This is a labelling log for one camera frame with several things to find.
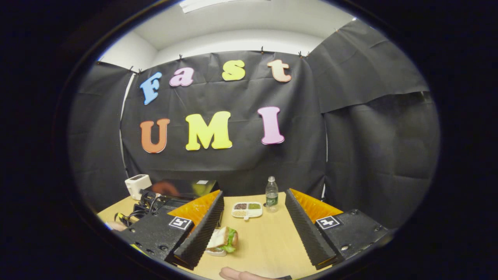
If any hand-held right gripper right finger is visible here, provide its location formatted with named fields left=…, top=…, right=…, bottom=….
left=284, top=188, right=394, bottom=271

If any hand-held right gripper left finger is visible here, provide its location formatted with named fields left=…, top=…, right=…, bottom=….
left=115, top=189, right=225, bottom=271

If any sandwich with lettuce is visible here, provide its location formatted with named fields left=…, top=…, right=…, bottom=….
left=206, top=227, right=238, bottom=254

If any black electric oven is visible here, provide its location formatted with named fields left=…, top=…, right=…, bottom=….
left=141, top=179, right=224, bottom=228

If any white toaster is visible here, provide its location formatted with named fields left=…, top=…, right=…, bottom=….
left=124, top=174, right=153, bottom=200

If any clear plastic water bottle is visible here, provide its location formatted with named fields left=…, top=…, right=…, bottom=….
left=265, top=176, right=279, bottom=213

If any white divided dish with grains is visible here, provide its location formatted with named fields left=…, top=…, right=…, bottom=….
left=232, top=201, right=263, bottom=221

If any black backdrop cloth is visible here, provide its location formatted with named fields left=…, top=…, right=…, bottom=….
left=68, top=19, right=440, bottom=230

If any large ceiling light panel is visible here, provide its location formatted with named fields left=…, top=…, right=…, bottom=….
left=180, top=0, right=272, bottom=14

